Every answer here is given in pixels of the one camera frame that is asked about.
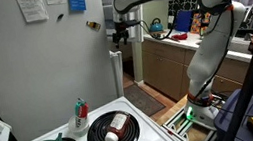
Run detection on gold fridge magnet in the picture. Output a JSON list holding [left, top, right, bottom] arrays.
[[85, 19, 102, 33]]

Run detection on white lower fridge door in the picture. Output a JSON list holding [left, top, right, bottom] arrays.
[[108, 49, 129, 99]]

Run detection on metal sink faucet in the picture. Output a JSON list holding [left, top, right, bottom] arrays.
[[239, 3, 253, 42]]

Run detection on red cloth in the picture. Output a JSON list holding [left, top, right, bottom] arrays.
[[171, 31, 190, 42]]

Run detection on large white paper sheet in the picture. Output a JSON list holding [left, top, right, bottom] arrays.
[[14, 0, 50, 25]]

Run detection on dark teal dish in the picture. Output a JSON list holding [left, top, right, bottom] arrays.
[[151, 32, 163, 40]]

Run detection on brown wooden kitchen cabinets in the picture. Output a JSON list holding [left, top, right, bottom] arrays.
[[136, 22, 253, 119]]

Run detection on large black coil burner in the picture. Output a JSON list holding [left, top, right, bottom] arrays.
[[83, 107, 142, 141]]

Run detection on colourful patterned item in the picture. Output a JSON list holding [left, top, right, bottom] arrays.
[[188, 10, 215, 37]]

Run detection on dark floor rug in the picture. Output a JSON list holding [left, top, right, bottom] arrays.
[[122, 79, 167, 121]]

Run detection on white wall outlet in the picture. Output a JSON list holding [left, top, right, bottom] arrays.
[[167, 14, 176, 25]]

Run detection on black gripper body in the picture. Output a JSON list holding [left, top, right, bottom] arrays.
[[109, 19, 132, 42]]

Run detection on plastic tub with red label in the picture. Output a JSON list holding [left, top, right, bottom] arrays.
[[64, 97, 94, 139]]

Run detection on black fridge magnet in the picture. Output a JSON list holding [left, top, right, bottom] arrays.
[[55, 12, 66, 22]]

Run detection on teal kettle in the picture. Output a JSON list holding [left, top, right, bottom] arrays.
[[147, 17, 165, 34]]

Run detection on wooden handled metal utensil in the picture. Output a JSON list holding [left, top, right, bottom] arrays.
[[163, 33, 181, 45]]

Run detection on wooden trivet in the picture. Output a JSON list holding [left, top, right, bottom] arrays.
[[149, 28, 167, 37]]

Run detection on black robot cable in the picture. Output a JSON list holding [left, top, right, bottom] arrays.
[[138, 14, 180, 44]]

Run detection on grey refrigerator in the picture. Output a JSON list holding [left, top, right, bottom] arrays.
[[0, 0, 123, 141]]

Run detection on white kitchen countertop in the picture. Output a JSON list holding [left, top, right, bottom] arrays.
[[142, 16, 253, 91]]

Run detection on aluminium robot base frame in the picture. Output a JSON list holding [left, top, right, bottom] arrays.
[[159, 100, 229, 141]]

